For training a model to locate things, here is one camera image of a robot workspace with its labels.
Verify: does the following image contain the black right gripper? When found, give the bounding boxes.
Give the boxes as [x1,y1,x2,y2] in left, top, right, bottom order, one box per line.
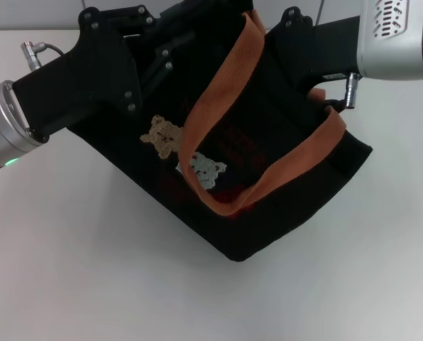
[264,9,360,95]

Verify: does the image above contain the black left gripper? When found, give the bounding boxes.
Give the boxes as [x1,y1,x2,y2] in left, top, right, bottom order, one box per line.
[12,0,195,138]

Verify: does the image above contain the black food bag orange handles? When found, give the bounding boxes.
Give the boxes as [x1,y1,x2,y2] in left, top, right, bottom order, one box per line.
[67,0,373,263]

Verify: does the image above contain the right gripper connector cable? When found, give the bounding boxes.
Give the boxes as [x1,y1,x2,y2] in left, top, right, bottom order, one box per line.
[324,72,362,110]

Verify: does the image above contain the gripper connector cable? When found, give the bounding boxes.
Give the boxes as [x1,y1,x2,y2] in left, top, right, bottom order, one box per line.
[324,72,362,110]
[21,41,65,72]

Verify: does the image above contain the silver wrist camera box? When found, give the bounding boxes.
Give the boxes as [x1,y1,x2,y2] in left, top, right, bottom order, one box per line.
[355,0,423,80]

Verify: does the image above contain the left gripper connector cable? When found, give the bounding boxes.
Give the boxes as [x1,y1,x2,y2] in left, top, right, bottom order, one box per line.
[21,41,65,72]

